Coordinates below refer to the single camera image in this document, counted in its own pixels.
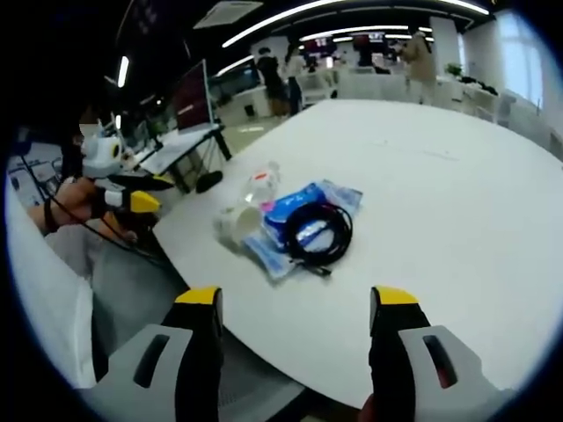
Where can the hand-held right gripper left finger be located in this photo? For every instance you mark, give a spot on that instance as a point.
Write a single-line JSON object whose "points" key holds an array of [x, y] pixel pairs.
{"points": [[151, 378]]}

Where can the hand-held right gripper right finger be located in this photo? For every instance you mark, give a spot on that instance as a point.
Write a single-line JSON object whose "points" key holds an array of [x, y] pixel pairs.
{"points": [[422, 373]]}

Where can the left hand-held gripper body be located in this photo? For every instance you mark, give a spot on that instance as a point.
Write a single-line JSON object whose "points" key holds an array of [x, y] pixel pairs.
{"points": [[99, 156]]}

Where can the white paper cup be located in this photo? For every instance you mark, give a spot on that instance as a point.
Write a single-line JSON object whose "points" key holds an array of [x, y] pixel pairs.
{"points": [[237, 226]]}

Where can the clear plastic bottle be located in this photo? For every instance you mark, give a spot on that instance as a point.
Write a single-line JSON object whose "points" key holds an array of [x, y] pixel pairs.
{"points": [[261, 184]]}

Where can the blue white plastic packet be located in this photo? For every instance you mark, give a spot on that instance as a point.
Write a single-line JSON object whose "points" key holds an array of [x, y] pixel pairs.
{"points": [[272, 261]]}

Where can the blue tissue packet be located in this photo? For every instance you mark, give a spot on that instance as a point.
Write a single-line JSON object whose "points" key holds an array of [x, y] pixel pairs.
{"points": [[290, 206]]}

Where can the white tabletop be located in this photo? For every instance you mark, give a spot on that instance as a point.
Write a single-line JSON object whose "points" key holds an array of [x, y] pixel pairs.
{"points": [[431, 211]]}

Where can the person's left hand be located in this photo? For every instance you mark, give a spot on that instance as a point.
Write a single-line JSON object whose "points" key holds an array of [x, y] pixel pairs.
{"points": [[79, 200]]}

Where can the person's right hand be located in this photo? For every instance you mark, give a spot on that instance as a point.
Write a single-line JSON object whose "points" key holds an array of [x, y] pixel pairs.
{"points": [[367, 409]]}

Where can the tilted white desk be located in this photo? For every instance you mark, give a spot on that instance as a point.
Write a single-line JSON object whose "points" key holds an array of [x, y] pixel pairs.
{"points": [[176, 147]]}

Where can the black rounded object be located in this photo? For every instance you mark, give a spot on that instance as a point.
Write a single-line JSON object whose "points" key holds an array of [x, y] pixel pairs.
{"points": [[209, 181]]}

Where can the red display board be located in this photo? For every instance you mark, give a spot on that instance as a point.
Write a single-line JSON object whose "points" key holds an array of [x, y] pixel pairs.
{"points": [[191, 99]]}

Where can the grey mesh chair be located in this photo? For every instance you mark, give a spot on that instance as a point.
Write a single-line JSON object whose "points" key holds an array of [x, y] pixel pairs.
{"points": [[259, 387]]}

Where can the person's white clothing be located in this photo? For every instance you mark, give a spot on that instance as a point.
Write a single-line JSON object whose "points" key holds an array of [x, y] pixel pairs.
{"points": [[48, 307]]}

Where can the long ceiling light strip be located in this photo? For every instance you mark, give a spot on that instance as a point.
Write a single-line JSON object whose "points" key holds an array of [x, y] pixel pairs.
{"points": [[308, 15]]}

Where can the green potted plant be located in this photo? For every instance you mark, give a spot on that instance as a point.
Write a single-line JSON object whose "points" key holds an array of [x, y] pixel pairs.
{"points": [[454, 69]]}

